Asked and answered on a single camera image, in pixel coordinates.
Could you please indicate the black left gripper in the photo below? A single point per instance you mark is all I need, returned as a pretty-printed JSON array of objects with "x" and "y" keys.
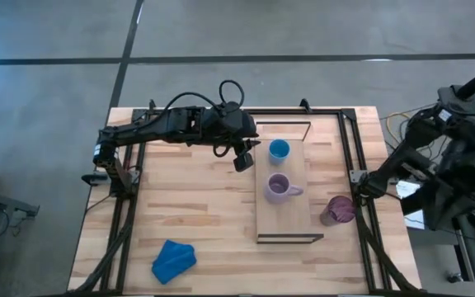
[{"x": 237, "y": 123}]

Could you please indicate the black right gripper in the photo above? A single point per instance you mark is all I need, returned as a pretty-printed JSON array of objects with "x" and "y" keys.
[{"x": 406, "y": 165}]

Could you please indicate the light blue plastic cup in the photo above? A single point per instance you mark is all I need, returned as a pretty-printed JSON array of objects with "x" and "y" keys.
[{"x": 279, "y": 149}]

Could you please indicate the lilac ceramic mug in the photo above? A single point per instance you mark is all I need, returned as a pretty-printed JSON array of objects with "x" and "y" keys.
[{"x": 278, "y": 187}]

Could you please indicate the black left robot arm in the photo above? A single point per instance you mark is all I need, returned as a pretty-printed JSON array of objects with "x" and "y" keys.
[{"x": 147, "y": 132}]

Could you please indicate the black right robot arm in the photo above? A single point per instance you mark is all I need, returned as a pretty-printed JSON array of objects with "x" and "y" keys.
[{"x": 468, "y": 165}]

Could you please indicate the purple ribbed tumbler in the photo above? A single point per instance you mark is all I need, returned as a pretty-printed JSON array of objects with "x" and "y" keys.
[{"x": 338, "y": 210}]

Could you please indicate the wooden tray board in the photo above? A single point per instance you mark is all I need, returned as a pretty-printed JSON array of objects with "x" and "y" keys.
[{"x": 283, "y": 222}]

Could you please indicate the blue folded cloth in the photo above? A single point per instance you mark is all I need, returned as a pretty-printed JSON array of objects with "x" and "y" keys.
[{"x": 173, "y": 260}]

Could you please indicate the grey side desk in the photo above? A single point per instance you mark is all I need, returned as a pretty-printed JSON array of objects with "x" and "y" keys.
[{"x": 2, "y": 200}]

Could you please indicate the black aluminium table frame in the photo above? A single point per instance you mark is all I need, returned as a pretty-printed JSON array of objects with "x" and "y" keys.
[{"x": 346, "y": 144}]

